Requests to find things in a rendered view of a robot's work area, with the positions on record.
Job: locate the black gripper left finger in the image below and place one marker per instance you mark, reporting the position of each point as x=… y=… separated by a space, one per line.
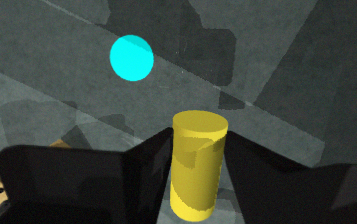
x=130 y=184

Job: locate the yellow tall cylinder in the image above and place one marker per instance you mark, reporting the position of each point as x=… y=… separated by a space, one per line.
x=198 y=149

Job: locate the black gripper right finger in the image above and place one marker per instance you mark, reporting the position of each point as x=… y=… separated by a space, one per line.
x=273 y=189

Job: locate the cyan circle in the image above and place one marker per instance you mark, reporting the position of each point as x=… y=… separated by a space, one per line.
x=131 y=58

